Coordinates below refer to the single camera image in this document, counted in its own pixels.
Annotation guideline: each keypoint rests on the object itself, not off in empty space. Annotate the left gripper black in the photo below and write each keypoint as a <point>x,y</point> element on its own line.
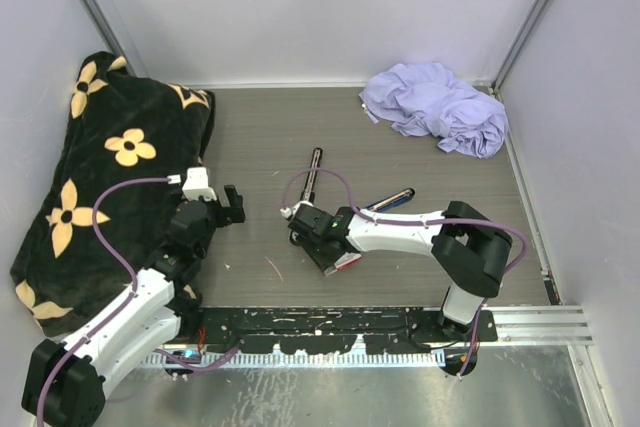
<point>230,214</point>

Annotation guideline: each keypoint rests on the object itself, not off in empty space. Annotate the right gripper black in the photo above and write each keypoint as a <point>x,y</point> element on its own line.
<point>324,262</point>

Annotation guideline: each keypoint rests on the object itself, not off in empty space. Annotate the red white staple box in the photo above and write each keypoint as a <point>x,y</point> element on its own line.
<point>340,264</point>

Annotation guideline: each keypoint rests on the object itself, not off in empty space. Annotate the black stapler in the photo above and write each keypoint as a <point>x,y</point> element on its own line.
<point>308,191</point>

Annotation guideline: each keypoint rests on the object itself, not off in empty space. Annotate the blue stapler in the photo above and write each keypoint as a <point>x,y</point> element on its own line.
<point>389,202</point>

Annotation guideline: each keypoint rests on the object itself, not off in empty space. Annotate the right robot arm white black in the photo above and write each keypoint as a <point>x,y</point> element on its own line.
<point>472,250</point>

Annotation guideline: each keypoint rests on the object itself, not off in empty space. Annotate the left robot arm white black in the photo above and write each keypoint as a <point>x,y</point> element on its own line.
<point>69,382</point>

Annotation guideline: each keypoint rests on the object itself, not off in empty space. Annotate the black floral blanket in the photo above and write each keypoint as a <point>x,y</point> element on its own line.
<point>125,135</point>

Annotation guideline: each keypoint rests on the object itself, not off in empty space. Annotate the lavender crumpled cloth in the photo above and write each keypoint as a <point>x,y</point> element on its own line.
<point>428,99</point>

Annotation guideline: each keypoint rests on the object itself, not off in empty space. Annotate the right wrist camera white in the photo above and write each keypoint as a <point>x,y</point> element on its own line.
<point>289,212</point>

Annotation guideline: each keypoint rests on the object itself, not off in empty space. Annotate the white cable duct strip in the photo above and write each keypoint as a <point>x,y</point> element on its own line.
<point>354,359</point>

